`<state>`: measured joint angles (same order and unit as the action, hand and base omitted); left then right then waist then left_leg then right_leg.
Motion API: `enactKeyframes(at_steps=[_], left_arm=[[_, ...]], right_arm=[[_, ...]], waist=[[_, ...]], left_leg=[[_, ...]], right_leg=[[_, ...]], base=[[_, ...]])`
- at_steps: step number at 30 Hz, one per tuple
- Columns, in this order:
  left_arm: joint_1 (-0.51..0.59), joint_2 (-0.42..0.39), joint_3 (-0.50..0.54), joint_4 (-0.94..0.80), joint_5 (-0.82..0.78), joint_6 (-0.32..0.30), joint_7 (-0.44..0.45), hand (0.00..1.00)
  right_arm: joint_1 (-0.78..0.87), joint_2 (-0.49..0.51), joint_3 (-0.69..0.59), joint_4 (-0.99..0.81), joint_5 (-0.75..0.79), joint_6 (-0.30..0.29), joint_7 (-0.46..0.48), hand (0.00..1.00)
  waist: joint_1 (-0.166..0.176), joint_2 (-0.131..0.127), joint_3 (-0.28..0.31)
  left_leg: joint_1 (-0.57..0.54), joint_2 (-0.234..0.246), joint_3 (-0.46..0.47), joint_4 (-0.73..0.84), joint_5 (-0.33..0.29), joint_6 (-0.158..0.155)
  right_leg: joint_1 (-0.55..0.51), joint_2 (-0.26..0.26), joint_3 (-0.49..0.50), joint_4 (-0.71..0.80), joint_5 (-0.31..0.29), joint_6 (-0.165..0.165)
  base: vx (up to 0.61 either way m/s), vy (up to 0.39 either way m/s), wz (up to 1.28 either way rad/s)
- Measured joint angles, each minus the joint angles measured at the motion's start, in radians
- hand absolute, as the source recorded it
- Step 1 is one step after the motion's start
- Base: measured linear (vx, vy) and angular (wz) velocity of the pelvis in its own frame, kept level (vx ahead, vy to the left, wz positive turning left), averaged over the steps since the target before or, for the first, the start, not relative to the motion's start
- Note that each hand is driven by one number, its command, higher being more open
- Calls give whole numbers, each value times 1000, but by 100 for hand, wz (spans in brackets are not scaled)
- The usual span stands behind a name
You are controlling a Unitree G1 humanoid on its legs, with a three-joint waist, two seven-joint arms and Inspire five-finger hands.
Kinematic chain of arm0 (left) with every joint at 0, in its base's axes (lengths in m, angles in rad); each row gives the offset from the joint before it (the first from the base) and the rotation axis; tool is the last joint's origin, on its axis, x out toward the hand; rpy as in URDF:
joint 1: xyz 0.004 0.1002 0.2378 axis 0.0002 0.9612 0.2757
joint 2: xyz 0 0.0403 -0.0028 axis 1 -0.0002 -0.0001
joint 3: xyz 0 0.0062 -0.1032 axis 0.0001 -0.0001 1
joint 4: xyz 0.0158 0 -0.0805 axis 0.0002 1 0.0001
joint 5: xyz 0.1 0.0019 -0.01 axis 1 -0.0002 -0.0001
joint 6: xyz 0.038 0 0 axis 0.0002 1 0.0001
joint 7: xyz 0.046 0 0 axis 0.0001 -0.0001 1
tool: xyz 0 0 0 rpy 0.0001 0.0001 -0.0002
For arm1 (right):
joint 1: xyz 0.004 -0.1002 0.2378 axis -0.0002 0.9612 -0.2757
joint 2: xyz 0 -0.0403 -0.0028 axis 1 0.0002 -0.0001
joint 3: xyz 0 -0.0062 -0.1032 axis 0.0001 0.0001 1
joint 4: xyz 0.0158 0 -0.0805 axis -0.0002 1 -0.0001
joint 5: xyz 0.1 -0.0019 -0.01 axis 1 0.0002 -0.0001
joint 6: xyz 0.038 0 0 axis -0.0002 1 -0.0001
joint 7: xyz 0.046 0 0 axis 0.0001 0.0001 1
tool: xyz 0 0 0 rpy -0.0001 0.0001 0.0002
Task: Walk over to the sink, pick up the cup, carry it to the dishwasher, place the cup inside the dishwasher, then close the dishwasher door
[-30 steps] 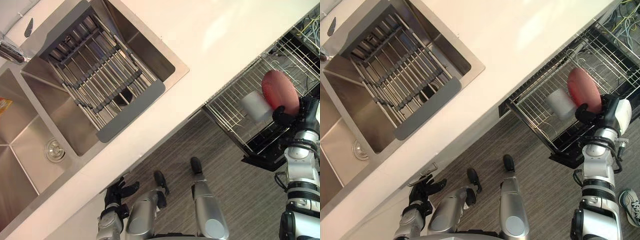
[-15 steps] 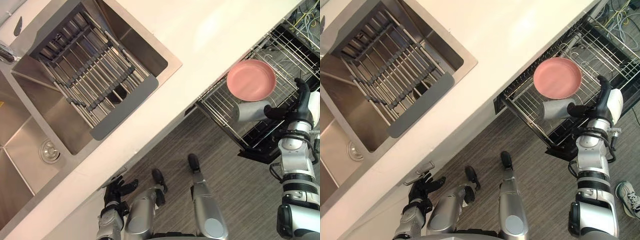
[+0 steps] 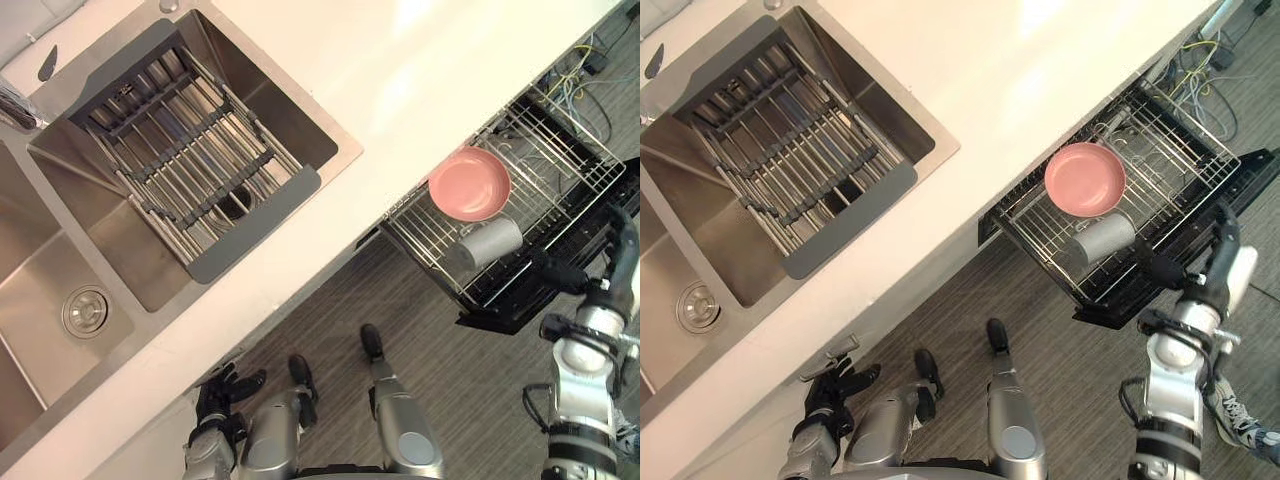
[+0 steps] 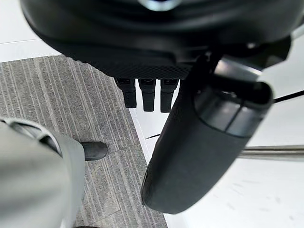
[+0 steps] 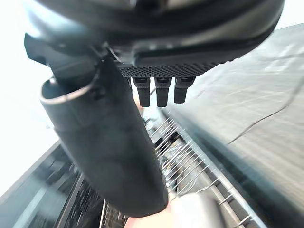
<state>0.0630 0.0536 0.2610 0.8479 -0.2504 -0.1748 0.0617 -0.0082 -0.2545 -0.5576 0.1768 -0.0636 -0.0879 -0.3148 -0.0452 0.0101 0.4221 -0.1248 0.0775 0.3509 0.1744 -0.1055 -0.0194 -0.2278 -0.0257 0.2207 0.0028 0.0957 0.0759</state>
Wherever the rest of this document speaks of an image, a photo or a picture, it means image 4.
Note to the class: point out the dark robot left foot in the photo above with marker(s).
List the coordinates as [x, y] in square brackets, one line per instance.
[95, 150]

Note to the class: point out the white dishwasher door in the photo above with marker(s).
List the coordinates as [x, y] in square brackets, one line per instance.
[237, 202]

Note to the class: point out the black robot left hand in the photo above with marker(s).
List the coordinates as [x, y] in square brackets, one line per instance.
[190, 154]

